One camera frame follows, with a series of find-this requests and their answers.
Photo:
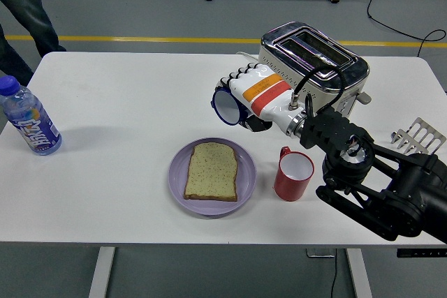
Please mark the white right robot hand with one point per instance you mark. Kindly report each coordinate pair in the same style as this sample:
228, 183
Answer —
265, 95

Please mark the blue enamel cup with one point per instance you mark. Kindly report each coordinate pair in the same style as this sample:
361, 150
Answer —
227, 106

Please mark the slice of bread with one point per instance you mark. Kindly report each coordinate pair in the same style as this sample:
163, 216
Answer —
211, 172

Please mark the red enamel cup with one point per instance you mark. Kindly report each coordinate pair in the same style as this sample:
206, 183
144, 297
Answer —
290, 188

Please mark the cream and chrome toaster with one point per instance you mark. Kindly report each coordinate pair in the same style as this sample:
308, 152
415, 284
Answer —
314, 50

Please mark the purple round plate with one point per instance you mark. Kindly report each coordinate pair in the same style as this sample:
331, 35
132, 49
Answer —
246, 179

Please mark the silver metal toast rack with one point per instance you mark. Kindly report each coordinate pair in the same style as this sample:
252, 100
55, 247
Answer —
419, 135

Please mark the white table leg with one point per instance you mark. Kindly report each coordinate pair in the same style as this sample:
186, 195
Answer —
101, 273
359, 273

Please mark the black table control panel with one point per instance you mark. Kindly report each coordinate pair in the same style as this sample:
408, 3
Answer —
419, 253

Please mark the plastic drink bottle blue cap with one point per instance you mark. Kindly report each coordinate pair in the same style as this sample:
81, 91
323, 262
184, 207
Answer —
33, 127

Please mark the person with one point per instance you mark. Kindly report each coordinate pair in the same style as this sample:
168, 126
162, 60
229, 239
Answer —
31, 8

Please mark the grey under-table bracket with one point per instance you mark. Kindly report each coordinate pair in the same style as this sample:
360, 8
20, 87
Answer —
319, 253

